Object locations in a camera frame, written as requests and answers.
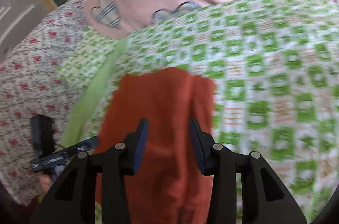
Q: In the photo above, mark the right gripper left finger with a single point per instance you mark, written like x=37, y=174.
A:
x=71, y=199

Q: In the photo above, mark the person's left hand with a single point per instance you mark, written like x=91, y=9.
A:
x=46, y=182

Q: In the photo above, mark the rust orange knit garment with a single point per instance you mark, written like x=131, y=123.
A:
x=168, y=187

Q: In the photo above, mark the red floral bed sheet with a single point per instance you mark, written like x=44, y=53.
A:
x=29, y=87

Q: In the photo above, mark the green white patterned quilt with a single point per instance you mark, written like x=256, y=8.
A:
x=275, y=66

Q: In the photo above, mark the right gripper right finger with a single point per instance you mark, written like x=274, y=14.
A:
x=265, y=198

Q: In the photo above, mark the green checked small pillow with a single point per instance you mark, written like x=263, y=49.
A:
x=86, y=60

